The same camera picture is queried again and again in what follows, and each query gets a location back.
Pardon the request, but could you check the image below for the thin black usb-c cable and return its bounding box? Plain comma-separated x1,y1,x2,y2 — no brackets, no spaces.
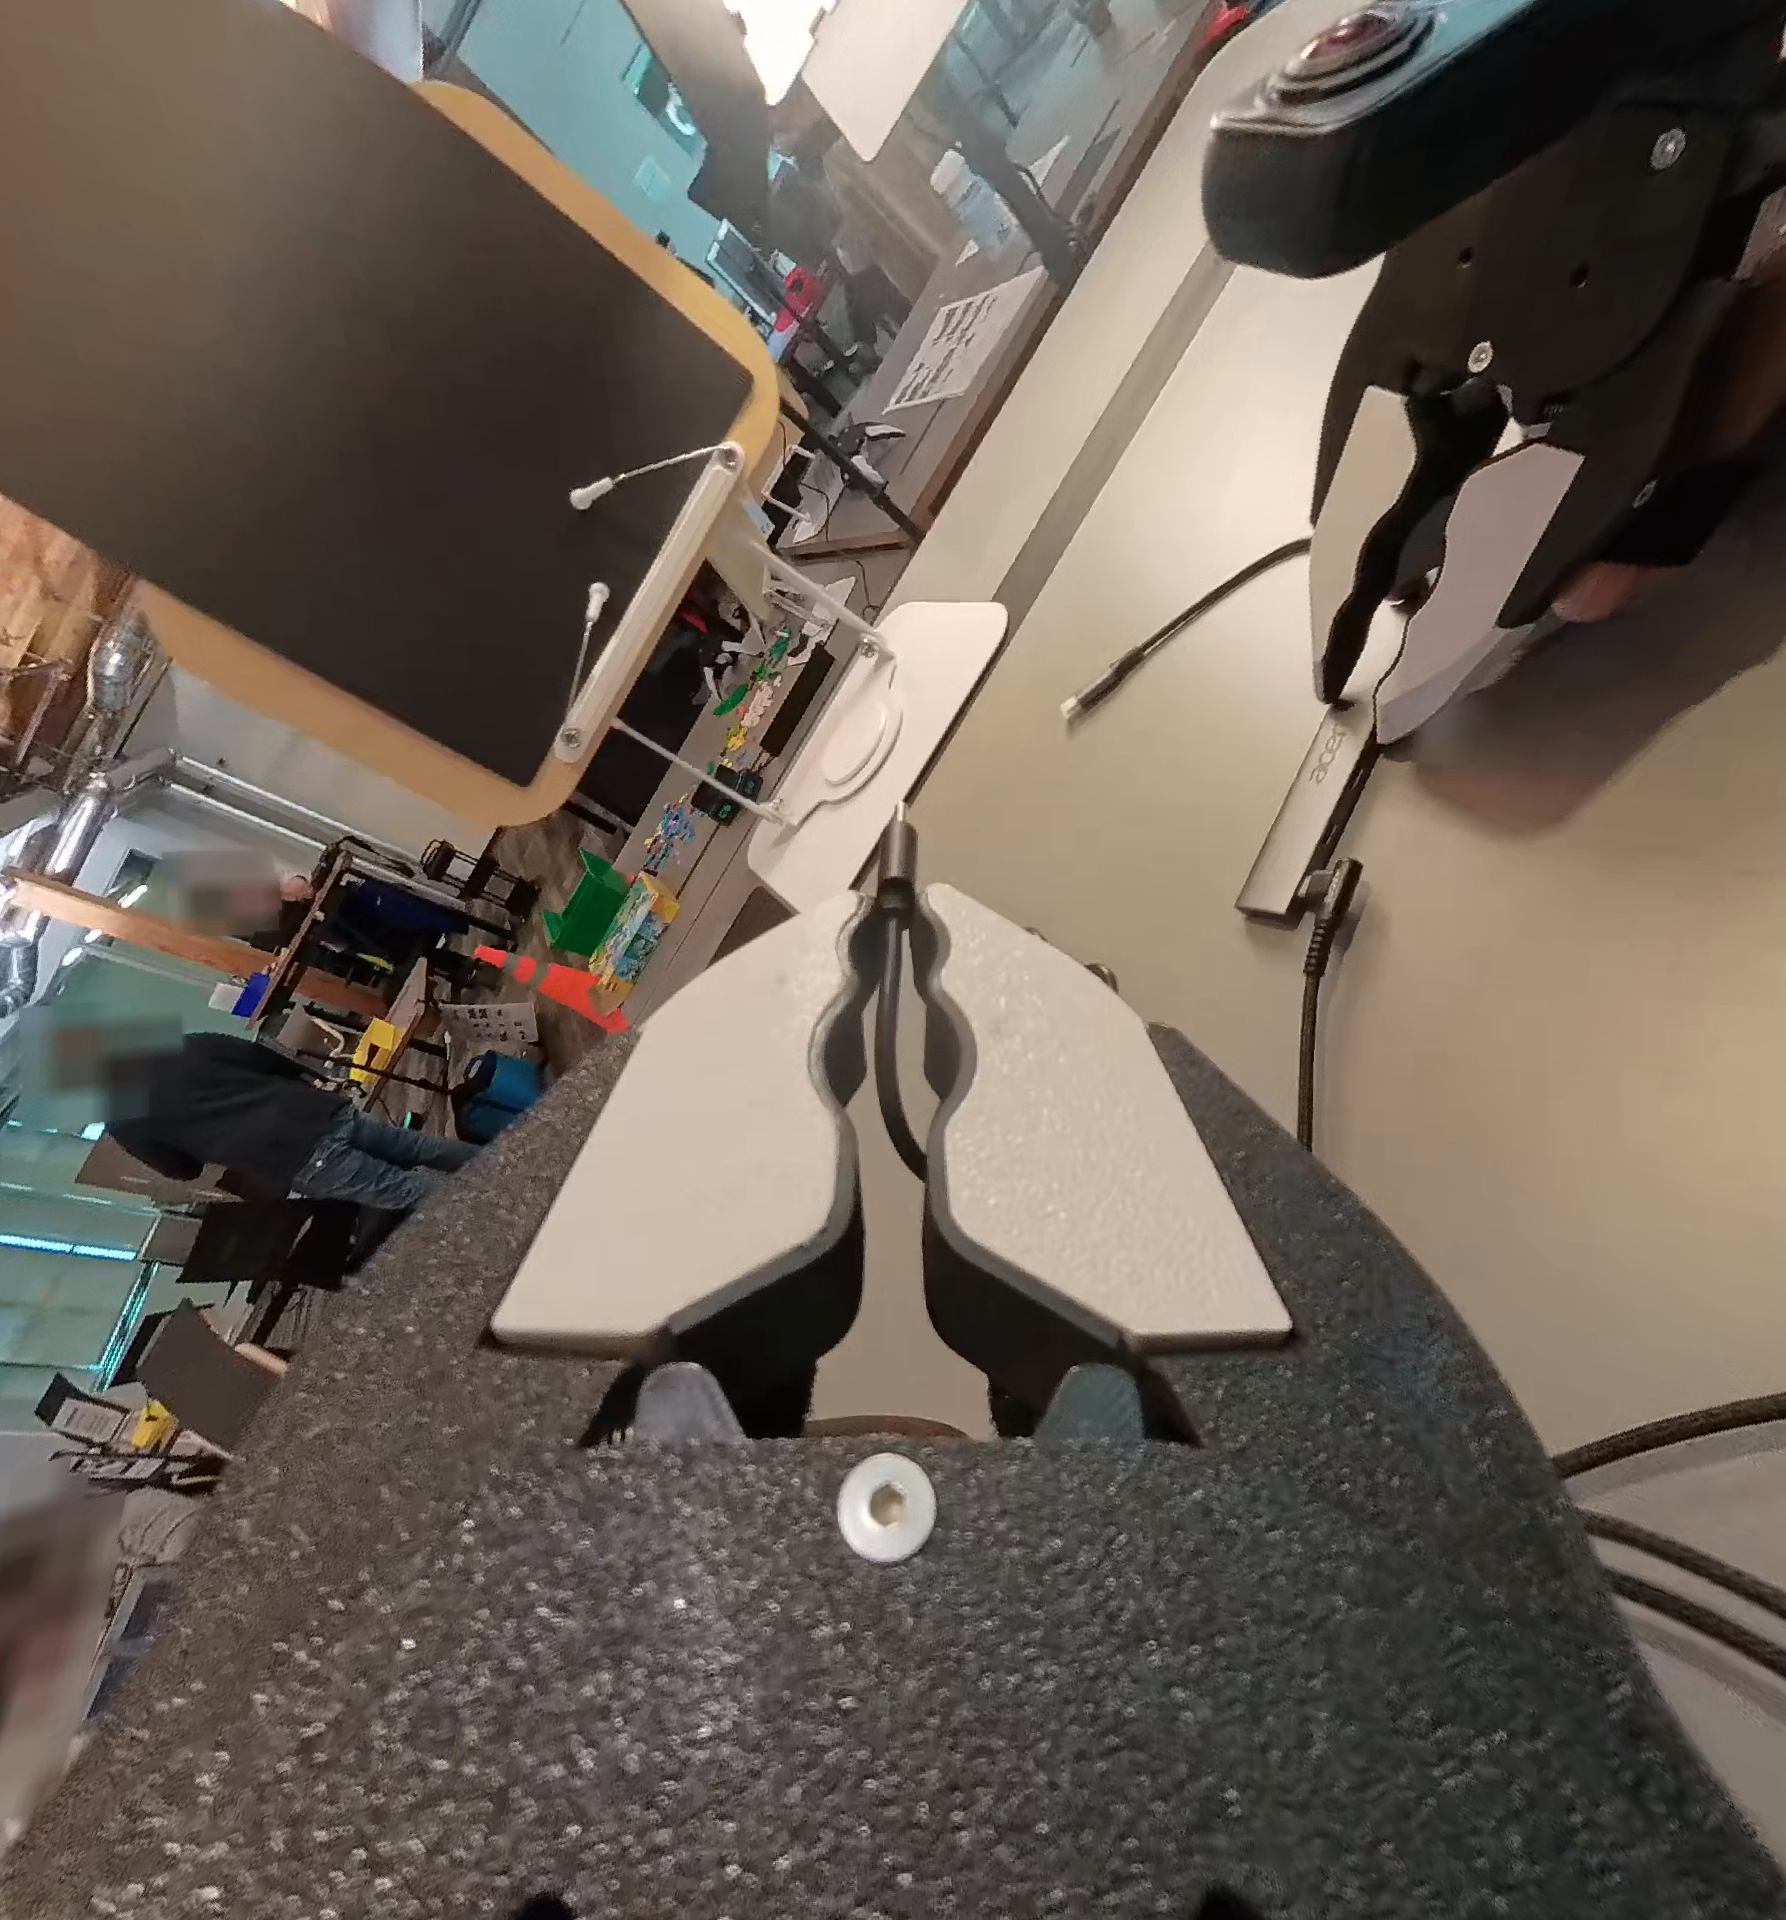
846,806,934,1186

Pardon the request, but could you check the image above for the green bin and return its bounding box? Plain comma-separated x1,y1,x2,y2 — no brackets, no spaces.
547,848,630,964

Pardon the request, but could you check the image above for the wood framed black board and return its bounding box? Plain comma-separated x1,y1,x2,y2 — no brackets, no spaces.
0,0,782,829

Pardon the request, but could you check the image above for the white panel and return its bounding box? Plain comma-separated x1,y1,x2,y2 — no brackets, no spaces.
615,0,836,111
804,0,973,165

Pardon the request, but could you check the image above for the pile of colourful small parts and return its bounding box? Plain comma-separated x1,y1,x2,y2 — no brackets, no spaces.
595,621,837,991

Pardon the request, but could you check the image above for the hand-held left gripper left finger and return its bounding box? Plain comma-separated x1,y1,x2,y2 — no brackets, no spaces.
488,897,867,1361

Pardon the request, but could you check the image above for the small printed paper sheet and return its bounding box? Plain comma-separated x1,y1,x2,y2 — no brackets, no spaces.
880,294,1002,413

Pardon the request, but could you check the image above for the orange striped cone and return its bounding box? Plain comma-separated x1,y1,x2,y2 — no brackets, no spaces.
472,943,635,1041

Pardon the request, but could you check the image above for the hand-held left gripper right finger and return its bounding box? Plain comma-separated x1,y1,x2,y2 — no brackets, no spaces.
918,882,1295,1364

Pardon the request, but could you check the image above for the braided hub cable silver plug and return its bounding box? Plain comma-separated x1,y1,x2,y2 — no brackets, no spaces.
1060,540,1315,726

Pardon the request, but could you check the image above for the silver round air duct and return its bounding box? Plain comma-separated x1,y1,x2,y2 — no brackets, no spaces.
0,616,163,1041

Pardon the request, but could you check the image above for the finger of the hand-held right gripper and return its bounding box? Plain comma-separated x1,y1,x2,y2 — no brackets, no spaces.
1310,382,1453,710
1375,421,1586,748

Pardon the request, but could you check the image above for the teal bag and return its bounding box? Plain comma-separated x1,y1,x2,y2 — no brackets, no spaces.
457,1049,544,1146

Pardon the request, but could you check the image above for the black braided usb cable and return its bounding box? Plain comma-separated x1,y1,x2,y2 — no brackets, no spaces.
1289,859,1786,1721

